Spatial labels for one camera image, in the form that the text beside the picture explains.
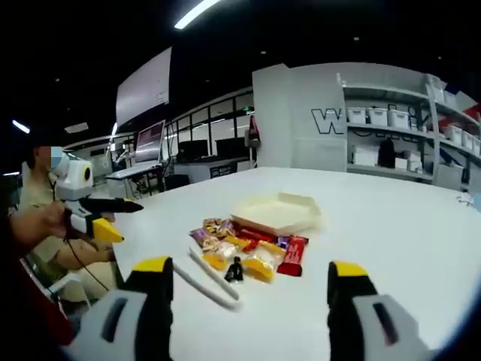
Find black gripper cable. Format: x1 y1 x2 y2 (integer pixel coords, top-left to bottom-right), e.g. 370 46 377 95
64 232 110 293

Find light blue face mask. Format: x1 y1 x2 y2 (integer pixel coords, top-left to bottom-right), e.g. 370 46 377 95
456 193 481 214

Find group of white storage bins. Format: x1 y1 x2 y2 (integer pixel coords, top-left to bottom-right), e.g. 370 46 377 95
346 83 481 157

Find white cardboard box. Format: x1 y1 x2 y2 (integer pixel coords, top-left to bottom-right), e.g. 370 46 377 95
394 150 425 173
352 144 381 167

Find small black clip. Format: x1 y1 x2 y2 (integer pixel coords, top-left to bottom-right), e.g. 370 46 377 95
224 256 244 283

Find black item on shelf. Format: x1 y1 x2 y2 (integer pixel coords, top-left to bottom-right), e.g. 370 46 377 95
377 138 396 168

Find large hanging white screen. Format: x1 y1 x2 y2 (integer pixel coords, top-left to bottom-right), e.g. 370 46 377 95
114 46 174 128

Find person's red sleeve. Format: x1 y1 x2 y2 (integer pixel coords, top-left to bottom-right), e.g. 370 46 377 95
0 210 74 349

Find black monitor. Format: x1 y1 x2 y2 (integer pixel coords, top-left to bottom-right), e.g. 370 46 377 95
177 139 210 163
215 136 248 159

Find computer monitor on stand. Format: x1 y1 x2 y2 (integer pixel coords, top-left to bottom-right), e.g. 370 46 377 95
133 120 167 165

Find white desk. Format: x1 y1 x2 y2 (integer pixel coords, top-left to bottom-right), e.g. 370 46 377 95
105 164 167 199

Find red hanging bag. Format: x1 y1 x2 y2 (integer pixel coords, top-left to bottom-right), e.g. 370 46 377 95
247 115 262 144

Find white chair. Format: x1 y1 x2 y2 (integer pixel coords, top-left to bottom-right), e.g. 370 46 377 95
47 269 93 305

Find white food tongs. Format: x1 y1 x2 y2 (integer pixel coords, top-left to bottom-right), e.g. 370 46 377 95
171 245 242 310

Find pile of colourful food packets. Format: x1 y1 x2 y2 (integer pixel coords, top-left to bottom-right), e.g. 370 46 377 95
189 217 310 284

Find person's left hand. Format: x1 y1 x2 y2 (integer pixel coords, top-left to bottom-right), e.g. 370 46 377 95
41 202 74 241

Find grey metal shelving rack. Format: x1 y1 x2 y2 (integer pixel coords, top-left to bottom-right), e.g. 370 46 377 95
336 71 481 187

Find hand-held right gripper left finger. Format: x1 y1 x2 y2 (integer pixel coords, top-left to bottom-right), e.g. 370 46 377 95
69 256 176 361

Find white food container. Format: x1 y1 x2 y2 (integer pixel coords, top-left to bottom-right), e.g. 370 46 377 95
230 191 324 232

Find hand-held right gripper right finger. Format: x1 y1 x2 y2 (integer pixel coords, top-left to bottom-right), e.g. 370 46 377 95
325 259 437 361

